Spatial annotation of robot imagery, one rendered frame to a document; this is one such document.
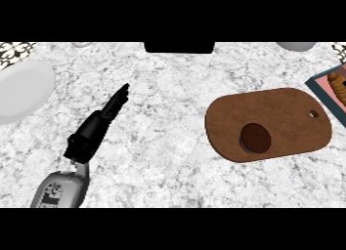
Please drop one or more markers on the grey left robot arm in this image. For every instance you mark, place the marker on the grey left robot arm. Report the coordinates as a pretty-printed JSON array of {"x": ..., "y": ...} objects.
[{"x": 61, "y": 190}]

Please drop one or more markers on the dark brown oval croissant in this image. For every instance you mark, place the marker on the dark brown oval croissant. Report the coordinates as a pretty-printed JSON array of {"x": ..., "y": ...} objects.
[{"x": 257, "y": 138}]

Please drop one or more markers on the brown wooden cutting board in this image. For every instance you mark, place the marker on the brown wooden cutting board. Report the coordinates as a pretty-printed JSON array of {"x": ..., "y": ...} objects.
[{"x": 282, "y": 130}]

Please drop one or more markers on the teal-rimmed pink cardboard box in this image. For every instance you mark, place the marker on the teal-rimmed pink cardboard box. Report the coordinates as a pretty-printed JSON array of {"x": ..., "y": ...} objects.
[{"x": 335, "y": 107}]

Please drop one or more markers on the black appliance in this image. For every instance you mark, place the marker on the black appliance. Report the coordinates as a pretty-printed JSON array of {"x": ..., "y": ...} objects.
[{"x": 180, "y": 48}]

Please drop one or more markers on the small pale rounded object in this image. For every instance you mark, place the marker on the small pale rounded object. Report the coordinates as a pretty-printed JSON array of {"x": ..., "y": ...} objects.
[{"x": 82, "y": 44}]

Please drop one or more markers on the white round plate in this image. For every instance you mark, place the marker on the white round plate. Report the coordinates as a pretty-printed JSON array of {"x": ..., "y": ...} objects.
[{"x": 19, "y": 92}]

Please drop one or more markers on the grey rounded vessel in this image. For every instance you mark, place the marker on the grey rounded vessel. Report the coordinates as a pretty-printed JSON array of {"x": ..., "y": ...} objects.
[{"x": 297, "y": 46}]

